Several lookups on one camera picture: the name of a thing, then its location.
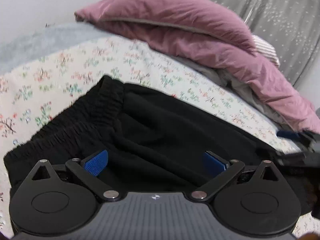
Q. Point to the grey patterned curtain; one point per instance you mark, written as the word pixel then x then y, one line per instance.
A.
pixel 291 26

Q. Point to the striped pillow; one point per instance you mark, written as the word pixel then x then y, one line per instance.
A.
pixel 266 49

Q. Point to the light blue fuzzy blanket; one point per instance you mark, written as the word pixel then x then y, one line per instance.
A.
pixel 43 42

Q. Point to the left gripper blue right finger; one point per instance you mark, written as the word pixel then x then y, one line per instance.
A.
pixel 214 163

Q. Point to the pink quilt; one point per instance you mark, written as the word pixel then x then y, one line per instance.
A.
pixel 207 34

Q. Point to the black pants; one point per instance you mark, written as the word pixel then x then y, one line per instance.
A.
pixel 154 142

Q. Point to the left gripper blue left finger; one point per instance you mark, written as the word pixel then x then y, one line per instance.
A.
pixel 95 163

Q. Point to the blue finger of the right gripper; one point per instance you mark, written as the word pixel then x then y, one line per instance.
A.
pixel 288 135

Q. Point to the floral bed sheet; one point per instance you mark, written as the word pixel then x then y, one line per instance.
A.
pixel 35 92

